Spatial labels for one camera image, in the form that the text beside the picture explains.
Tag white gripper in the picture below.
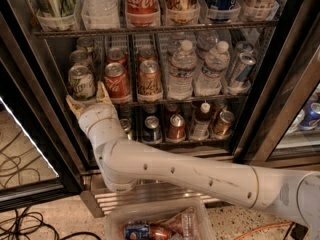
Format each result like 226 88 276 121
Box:
66 81 121 141

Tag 7up can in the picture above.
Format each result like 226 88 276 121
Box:
69 50 92 68
68 65 96 100
76 37 97 59

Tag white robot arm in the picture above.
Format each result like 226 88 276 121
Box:
66 83 320 240

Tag front red coca-cola can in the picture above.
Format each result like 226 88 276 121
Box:
104 62 130 98

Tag red coca-cola can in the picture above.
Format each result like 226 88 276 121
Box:
106 47 128 66
104 62 130 98

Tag bottom shelf silver green can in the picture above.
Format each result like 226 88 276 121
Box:
120 118 134 140

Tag rear red coca-cola can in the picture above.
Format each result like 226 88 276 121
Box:
106 47 128 66

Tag front orange soda can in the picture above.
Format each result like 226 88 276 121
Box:
138 60 162 95

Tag orange soda can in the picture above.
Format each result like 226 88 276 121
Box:
137 47 158 63
138 60 162 95

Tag bottom shelf pepsi can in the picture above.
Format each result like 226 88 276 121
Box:
143 116 162 142

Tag rear orange soda can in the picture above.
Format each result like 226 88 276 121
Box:
137 47 158 63

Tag open glass fridge door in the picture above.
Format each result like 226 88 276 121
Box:
0 58 82 212

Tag bottom shelf red can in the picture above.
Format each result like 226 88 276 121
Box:
167 114 185 140

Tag steel fridge base grille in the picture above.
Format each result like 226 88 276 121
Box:
79 163 320 218

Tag top shelf clear water bottle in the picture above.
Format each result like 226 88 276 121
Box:
82 0 120 29

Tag top shelf green can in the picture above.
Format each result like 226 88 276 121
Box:
29 0 80 18

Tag top shelf coca-cola bottle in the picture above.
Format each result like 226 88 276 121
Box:
126 0 156 26

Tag bottom shelf small brown bottle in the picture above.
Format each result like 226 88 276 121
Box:
190 102 211 140

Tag top shelf orange can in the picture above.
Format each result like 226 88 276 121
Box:
165 0 198 24

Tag shelf orange can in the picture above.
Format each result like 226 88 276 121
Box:
212 111 235 136
165 0 198 24

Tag bottom shelf orange can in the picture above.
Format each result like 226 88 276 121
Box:
212 111 235 136

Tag pepsi can in bin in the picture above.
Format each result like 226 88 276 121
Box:
124 223 151 240

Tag front slim silver blue can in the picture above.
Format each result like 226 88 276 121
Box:
228 52 256 88

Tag slim silver blue can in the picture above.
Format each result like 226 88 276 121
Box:
228 52 256 88
232 41 254 60

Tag rear slim silver blue can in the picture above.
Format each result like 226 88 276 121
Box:
232 41 254 60

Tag pepsi can behind right door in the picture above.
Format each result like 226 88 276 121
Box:
299 102 320 131

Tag rear left water bottle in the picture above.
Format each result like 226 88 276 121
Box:
167 32 186 58

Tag front left water bottle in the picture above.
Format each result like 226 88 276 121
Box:
168 40 197 100

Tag front right water bottle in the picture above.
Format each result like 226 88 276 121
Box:
194 41 230 96

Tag rear right water bottle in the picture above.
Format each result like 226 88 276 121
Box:
196 30 219 59

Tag clear plastic bin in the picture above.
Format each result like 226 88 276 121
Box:
105 198 214 240

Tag plastic bottle in bin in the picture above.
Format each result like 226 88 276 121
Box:
150 207 201 240

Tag black power plug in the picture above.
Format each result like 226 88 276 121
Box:
290 224 308 240

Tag middle wire shelf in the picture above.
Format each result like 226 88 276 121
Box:
69 93 251 112

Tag wire shelf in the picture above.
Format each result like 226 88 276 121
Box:
33 20 278 39
69 93 251 112

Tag upper wire shelf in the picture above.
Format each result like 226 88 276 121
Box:
33 20 278 39

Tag black floor cables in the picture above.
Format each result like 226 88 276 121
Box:
0 206 102 240

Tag orange extension cable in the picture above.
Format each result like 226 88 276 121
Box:
233 220 294 240

